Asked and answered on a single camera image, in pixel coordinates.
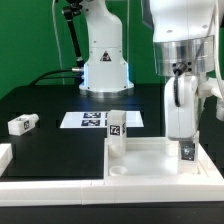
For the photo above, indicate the white square table top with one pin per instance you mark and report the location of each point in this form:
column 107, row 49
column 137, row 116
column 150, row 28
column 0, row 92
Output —
column 145, row 157

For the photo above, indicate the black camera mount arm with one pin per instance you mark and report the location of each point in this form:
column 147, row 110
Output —
column 74, row 9

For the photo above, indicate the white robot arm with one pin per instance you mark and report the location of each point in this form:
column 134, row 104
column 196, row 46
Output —
column 186, row 51

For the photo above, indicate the white U-shaped fence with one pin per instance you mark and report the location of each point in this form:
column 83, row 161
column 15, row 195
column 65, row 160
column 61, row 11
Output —
column 184, row 188

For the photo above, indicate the printed marker sheet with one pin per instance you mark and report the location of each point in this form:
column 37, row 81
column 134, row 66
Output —
column 76, row 120

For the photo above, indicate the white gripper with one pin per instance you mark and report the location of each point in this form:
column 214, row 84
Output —
column 181, row 122

